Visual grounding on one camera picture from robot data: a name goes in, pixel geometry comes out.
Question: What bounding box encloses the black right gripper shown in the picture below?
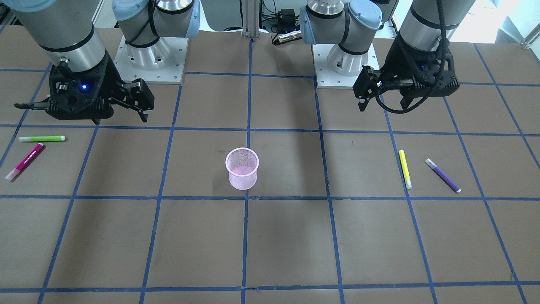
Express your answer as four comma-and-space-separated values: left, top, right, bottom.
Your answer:
14, 54, 155, 125

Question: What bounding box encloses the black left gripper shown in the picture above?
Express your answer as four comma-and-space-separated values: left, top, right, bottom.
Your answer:
353, 35, 460, 111

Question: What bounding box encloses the pink highlighter pen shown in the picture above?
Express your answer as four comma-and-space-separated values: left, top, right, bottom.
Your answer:
5, 142, 44, 182

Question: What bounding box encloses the purple highlighter pen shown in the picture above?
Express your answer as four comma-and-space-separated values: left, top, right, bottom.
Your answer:
425, 158, 462, 193

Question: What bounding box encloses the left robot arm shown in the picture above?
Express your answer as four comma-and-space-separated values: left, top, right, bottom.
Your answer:
299, 0, 474, 114

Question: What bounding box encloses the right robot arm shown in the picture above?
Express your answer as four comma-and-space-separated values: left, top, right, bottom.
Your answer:
5, 0, 201, 125

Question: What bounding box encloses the pink mesh cup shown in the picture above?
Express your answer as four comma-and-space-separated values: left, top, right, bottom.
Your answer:
224, 147, 259, 190

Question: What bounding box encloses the silver metal connector block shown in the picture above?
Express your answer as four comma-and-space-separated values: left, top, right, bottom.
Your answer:
276, 30, 302, 44

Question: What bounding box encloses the yellow highlighter pen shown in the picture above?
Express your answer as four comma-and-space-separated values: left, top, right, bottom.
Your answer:
398, 149, 413, 189

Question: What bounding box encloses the green highlighter pen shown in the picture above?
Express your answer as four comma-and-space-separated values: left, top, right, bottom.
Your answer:
19, 136, 66, 142

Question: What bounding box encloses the black power adapter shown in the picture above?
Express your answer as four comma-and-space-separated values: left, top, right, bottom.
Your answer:
277, 8, 296, 25

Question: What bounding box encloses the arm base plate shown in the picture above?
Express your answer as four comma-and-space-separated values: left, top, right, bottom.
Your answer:
113, 37, 189, 84
312, 44, 379, 89

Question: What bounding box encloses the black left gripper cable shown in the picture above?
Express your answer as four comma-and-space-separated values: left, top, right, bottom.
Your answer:
375, 0, 451, 114

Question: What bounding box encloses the aluminium frame post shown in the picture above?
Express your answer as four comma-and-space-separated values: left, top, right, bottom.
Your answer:
241, 0, 261, 41

